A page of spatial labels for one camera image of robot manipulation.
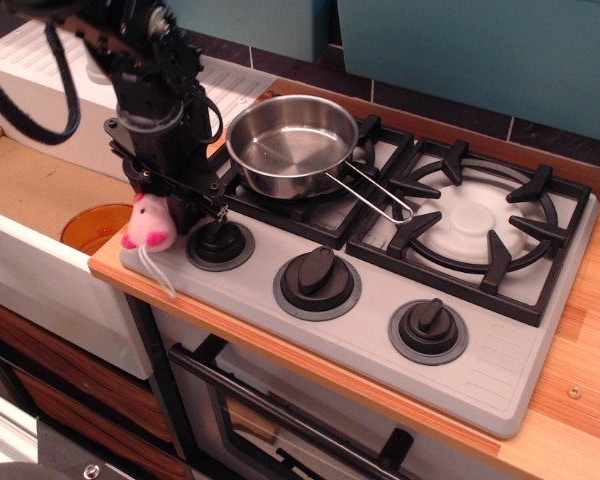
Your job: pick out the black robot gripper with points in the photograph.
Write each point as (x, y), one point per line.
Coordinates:
(162, 141)

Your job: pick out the pink stuffed pig toy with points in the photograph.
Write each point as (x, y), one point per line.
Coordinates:
(151, 229)

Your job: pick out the stainless steel pan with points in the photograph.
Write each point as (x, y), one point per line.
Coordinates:
(299, 147)

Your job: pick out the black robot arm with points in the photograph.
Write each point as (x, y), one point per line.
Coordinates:
(136, 44)

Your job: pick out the black left stove knob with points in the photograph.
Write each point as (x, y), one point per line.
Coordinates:
(220, 246)

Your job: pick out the black stove knob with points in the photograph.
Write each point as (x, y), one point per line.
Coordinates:
(317, 286)
(220, 246)
(428, 332)

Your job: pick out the black middle stove knob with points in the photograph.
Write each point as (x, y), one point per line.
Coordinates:
(317, 286)

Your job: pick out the black right stove knob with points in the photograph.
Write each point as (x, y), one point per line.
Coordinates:
(428, 332)

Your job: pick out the grey toy stove top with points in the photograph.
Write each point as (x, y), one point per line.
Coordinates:
(489, 385)

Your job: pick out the white toy sink unit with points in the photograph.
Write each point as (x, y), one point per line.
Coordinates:
(43, 187)

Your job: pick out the black left burner grate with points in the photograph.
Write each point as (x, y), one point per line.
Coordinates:
(328, 219)

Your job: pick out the black burner grate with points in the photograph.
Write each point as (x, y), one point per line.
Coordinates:
(504, 238)
(328, 219)

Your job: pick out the wooden drawer cabinet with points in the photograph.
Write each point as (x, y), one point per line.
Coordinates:
(105, 408)

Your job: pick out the toy oven door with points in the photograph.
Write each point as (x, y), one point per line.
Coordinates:
(266, 422)

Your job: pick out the black right burner grate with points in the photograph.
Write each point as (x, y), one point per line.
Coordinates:
(504, 238)

